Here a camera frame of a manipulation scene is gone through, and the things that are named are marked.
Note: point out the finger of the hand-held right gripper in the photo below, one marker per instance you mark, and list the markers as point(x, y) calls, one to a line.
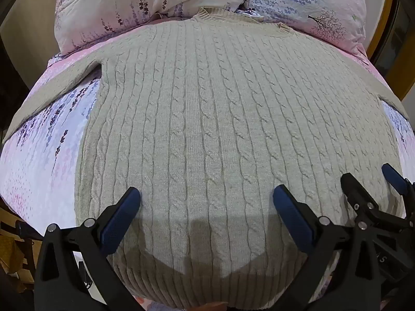
point(356, 194)
point(397, 179)

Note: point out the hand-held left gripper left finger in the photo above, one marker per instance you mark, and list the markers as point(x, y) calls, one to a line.
point(121, 212)

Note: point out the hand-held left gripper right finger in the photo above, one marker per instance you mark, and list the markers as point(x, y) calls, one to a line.
point(291, 217)

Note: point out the pink floral bed sheet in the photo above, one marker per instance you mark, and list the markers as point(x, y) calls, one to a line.
point(42, 155)

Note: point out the brown wooden furniture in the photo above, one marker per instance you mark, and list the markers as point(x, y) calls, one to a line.
point(13, 246)

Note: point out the pink floral pillow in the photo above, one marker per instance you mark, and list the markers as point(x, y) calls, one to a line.
point(301, 3)
point(129, 6)

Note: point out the yellow wooden frame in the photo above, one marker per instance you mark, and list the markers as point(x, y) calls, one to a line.
point(387, 39)

